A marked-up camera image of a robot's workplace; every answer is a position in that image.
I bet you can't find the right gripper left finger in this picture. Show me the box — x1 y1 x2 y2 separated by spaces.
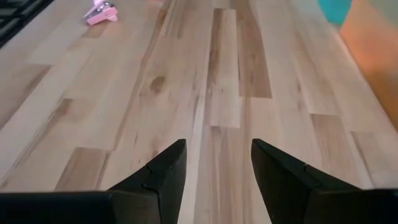
108 138 188 224

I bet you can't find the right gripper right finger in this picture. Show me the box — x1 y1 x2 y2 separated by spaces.
251 138 363 224

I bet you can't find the pink staple remover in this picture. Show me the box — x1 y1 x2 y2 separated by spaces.
83 0 119 26

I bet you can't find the orange plastic bin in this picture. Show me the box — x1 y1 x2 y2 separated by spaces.
338 0 398 131

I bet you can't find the teal plastic bin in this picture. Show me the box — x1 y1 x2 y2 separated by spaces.
317 0 354 26

